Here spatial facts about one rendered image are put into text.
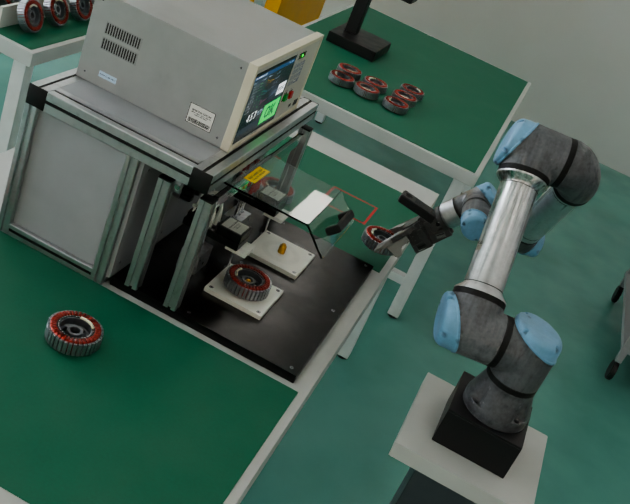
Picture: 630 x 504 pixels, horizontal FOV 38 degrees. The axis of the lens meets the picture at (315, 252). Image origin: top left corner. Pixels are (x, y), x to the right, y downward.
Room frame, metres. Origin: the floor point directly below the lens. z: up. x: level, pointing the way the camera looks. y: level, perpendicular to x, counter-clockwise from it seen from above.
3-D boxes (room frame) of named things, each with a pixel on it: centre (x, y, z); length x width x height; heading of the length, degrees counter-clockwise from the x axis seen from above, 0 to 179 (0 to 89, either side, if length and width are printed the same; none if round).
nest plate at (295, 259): (2.10, 0.08, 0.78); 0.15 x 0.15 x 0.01; 81
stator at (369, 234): (2.34, -0.16, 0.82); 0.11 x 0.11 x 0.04
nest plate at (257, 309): (1.86, 0.12, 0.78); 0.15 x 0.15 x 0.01; 81
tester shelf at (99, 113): (2.03, 0.42, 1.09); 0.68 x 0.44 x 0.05; 171
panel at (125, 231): (2.02, 0.35, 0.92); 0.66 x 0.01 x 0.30; 171
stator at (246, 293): (1.86, 0.12, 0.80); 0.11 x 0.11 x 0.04
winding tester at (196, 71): (2.04, 0.42, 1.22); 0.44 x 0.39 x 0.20; 171
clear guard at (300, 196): (1.87, 0.12, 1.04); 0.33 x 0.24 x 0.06; 81
